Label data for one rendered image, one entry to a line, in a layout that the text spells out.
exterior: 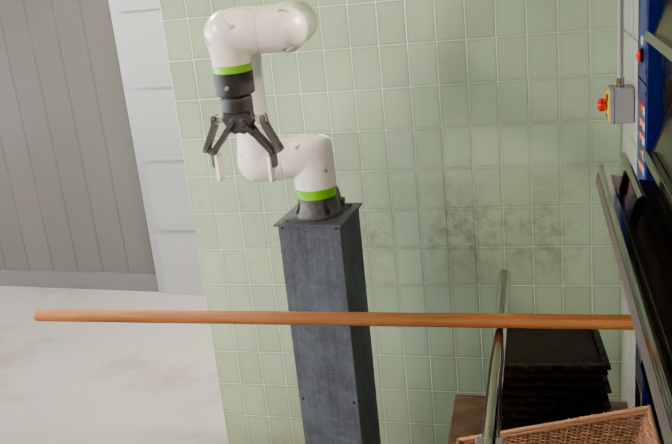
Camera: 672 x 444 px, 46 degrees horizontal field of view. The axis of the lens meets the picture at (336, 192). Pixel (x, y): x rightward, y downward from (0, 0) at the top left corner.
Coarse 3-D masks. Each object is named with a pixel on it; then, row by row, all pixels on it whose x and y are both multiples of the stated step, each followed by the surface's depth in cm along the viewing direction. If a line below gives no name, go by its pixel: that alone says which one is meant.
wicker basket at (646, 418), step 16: (592, 416) 191; (608, 416) 190; (624, 416) 189; (640, 416) 188; (512, 432) 197; (528, 432) 196; (560, 432) 195; (576, 432) 193; (592, 432) 192; (608, 432) 191; (624, 432) 190; (640, 432) 189; (656, 432) 176
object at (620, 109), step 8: (608, 88) 229; (616, 88) 227; (624, 88) 226; (632, 88) 225; (608, 96) 226; (616, 96) 225; (624, 96) 225; (632, 96) 224; (608, 104) 227; (616, 104) 226; (624, 104) 226; (632, 104) 225; (608, 112) 228; (616, 112) 227; (624, 112) 226; (632, 112) 226; (608, 120) 228; (616, 120) 227; (624, 120) 227; (632, 120) 226
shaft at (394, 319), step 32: (64, 320) 189; (96, 320) 187; (128, 320) 184; (160, 320) 182; (192, 320) 180; (224, 320) 178; (256, 320) 176; (288, 320) 173; (320, 320) 171; (352, 320) 170; (384, 320) 168; (416, 320) 166; (448, 320) 164; (480, 320) 162; (512, 320) 160; (544, 320) 159; (576, 320) 157; (608, 320) 156
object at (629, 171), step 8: (624, 160) 168; (632, 168) 162; (624, 176) 165; (632, 176) 156; (624, 184) 166; (632, 184) 152; (640, 184) 152; (640, 192) 146; (640, 200) 144; (632, 208) 148; (640, 208) 147; (632, 216) 147
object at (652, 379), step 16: (624, 192) 165; (656, 192) 167; (608, 208) 153; (624, 208) 154; (656, 208) 157; (608, 224) 149; (640, 224) 146; (656, 224) 147; (640, 240) 138; (656, 240) 139; (640, 256) 130; (656, 256) 131; (624, 272) 124; (656, 272) 125; (624, 288) 122; (656, 288) 118; (656, 304) 113; (640, 320) 108; (640, 336) 105; (640, 352) 103; (656, 384) 92; (656, 400) 91
